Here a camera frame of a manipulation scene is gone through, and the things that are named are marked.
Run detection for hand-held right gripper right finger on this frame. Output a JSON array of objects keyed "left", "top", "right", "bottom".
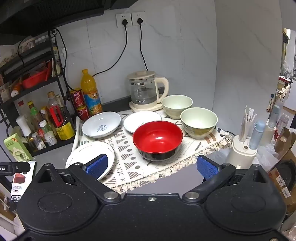
[{"left": 182, "top": 155, "right": 270, "bottom": 204}]

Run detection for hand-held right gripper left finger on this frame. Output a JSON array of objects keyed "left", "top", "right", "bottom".
[{"left": 38, "top": 153, "right": 122, "bottom": 204}]

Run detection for white plate with thin rim line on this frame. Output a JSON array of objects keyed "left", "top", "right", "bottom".
[{"left": 65, "top": 141, "right": 115, "bottom": 181}]

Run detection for pale green patterned bowl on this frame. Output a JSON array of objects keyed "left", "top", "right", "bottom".
[{"left": 180, "top": 107, "right": 218, "bottom": 139}]

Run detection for red and black bowl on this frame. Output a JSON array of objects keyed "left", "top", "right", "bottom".
[{"left": 132, "top": 121, "right": 184, "bottom": 162}]

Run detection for white plate crossed utensils print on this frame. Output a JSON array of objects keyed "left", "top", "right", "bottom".
[{"left": 123, "top": 111, "right": 162, "bottom": 134}]

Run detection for black and white packet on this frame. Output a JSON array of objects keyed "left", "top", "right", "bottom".
[{"left": 9, "top": 161, "right": 37, "bottom": 210}]

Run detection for green cardboard box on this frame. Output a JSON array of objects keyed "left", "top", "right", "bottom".
[{"left": 3, "top": 133, "right": 33, "bottom": 163}]

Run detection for patterned fringed table mat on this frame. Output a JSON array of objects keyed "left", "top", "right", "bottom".
[{"left": 73, "top": 109, "right": 233, "bottom": 194}]

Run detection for small clear jar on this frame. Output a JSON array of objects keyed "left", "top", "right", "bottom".
[{"left": 31, "top": 133, "right": 46, "bottom": 151}]

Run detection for white chopstick holder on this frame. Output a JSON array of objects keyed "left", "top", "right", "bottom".
[{"left": 225, "top": 133, "right": 258, "bottom": 169}]

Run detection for white capped bottle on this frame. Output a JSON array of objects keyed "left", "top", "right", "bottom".
[{"left": 16, "top": 115, "right": 35, "bottom": 149}]

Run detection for small white jar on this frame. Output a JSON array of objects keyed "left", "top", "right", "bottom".
[{"left": 44, "top": 131, "right": 58, "bottom": 146}]

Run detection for small red label jar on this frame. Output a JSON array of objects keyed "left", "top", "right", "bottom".
[{"left": 39, "top": 120, "right": 50, "bottom": 139}]

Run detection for bundle of wrapped chopsticks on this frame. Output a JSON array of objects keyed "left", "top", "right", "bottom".
[{"left": 239, "top": 105, "right": 258, "bottom": 142}]

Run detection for yellow capped oil bottle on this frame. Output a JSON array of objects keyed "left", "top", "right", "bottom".
[{"left": 28, "top": 101, "right": 44, "bottom": 132}]

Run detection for light blue thermos bottle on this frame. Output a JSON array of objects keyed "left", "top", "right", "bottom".
[
  {"left": 268, "top": 105, "right": 281, "bottom": 129},
  {"left": 248, "top": 120, "right": 266, "bottom": 151}
]

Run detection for orange juice bottle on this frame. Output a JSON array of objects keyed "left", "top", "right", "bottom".
[{"left": 80, "top": 69, "right": 103, "bottom": 117}]

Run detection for brown cardboard box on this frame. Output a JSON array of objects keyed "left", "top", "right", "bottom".
[
  {"left": 268, "top": 167, "right": 296, "bottom": 207},
  {"left": 274, "top": 127, "right": 296, "bottom": 160}
]

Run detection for black metal kitchen rack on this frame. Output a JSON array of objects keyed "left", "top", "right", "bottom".
[{"left": 0, "top": 30, "right": 77, "bottom": 158}]

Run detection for red plastic basket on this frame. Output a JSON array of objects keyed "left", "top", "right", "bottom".
[{"left": 22, "top": 61, "right": 52, "bottom": 90}]

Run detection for black range hood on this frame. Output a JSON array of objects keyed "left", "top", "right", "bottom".
[{"left": 0, "top": 0, "right": 118, "bottom": 40}]

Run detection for red handled scissors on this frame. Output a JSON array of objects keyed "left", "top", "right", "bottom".
[{"left": 49, "top": 105, "right": 64, "bottom": 128}]

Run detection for black power cable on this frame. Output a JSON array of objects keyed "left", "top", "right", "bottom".
[
  {"left": 92, "top": 26, "right": 128, "bottom": 78},
  {"left": 139, "top": 24, "right": 149, "bottom": 72}
]

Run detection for white wall socket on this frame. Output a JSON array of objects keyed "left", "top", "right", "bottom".
[
  {"left": 131, "top": 12, "right": 146, "bottom": 26},
  {"left": 116, "top": 13, "right": 132, "bottom": 27}
]

